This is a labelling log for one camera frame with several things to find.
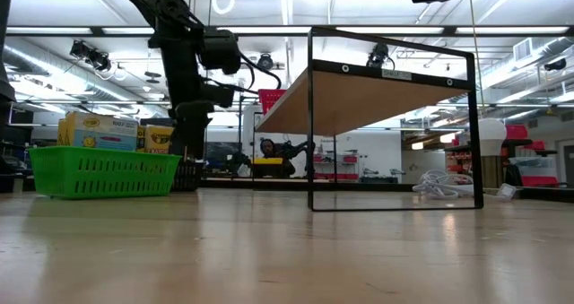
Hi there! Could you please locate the white USB cable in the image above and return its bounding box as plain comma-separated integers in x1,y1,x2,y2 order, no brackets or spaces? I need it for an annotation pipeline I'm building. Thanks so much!
411,169,477,201

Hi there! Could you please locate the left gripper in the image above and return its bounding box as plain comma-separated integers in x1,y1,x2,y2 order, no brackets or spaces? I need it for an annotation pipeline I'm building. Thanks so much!
168,82,237,161

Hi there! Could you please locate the yellow case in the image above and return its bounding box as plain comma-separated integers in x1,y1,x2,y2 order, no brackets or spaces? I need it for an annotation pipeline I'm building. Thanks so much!
252,156,285,167

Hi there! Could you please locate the green plastic basket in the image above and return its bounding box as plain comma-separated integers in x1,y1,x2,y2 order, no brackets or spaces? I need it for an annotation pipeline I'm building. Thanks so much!
27,145,183,201

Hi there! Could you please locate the white charger plug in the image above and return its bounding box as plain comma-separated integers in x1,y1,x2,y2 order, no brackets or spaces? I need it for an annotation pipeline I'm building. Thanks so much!
495,182,518,203

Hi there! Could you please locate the bulb lamp on wooden base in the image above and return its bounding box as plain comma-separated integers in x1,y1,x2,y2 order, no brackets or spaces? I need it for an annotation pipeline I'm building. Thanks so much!
476,117,509,190

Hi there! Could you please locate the black plastic basket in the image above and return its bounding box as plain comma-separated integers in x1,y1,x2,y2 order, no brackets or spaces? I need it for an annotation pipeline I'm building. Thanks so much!
170,158,205,193

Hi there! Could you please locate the black ceiling dome camera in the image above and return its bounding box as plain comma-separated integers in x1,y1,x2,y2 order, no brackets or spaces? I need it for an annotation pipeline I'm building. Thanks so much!
257,52,275,72

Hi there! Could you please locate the white ceiling ring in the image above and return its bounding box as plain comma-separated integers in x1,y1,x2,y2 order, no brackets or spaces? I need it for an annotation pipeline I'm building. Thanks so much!
211,0,236,16

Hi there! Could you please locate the red plastic basket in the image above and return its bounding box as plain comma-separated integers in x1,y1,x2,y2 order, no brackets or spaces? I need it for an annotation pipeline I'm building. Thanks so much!
257,88,288,117

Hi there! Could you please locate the person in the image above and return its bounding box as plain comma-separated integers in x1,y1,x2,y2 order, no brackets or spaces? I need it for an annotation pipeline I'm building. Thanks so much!
258,137,298,178

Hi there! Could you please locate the red storage bin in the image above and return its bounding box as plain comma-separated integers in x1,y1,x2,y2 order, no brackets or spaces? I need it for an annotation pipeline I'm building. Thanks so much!
505,123,561,189

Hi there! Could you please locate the black ceiling-mounted device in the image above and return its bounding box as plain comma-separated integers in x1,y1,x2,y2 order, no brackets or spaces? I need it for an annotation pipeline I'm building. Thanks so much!
69,39,113,73
365,42,396,69

